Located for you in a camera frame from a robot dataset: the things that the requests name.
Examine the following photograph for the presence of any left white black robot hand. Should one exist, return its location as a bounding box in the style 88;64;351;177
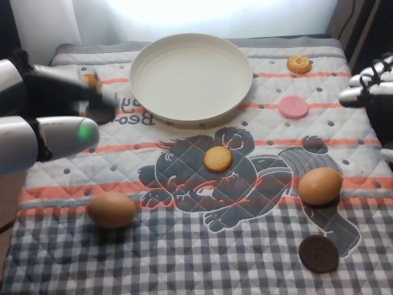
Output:
0;49;117;175

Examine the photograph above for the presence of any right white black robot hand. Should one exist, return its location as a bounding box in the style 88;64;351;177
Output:
337;52;393;164

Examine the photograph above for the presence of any brown egg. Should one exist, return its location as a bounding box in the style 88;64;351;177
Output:
85;192;136;229
298;167;343;206

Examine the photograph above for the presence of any round cream plate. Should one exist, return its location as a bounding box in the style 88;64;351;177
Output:
128;34;254;129

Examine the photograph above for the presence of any black round cookie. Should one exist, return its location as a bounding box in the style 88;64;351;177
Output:
85;104;115;125

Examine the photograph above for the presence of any small golden cookie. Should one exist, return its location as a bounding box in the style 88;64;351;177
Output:
82;73;102;90

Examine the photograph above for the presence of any pink sandwich cookie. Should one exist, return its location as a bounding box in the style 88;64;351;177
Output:
278;95;308;119

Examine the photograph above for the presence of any swirl butter cookie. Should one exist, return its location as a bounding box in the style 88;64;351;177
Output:
286;55;313;74

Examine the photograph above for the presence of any brown wooden cabinet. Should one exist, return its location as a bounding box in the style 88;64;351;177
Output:
325;0;393;67

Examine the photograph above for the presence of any dark curtain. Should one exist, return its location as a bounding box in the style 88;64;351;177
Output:
0;0;23;59

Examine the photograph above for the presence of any chocolate sandwich cookie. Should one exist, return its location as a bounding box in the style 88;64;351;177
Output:
298;235;340;273

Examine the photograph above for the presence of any plain round butter cookie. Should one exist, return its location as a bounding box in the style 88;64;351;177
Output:
203;146;233;173

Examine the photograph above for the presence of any grey bear print quilt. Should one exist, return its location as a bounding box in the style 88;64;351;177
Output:
0;36;393;295

